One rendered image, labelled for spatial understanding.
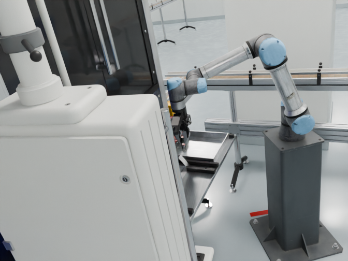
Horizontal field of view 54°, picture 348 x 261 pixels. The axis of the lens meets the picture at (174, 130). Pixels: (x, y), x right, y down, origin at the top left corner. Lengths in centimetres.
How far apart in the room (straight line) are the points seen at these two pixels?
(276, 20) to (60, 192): 251
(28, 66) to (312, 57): 259
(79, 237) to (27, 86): 39
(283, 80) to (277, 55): 14
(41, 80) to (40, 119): 9
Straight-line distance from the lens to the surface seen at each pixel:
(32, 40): 78
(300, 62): 312
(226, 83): 262
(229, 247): 249
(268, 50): 164
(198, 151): 182
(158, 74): 192
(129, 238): 85
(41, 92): 79
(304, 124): 183
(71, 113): 72
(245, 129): 278
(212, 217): 272
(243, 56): 178
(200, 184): 158
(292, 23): 304
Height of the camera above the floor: 183
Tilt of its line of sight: 27 degrees down
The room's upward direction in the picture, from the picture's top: 11 degrees counter-clockwise
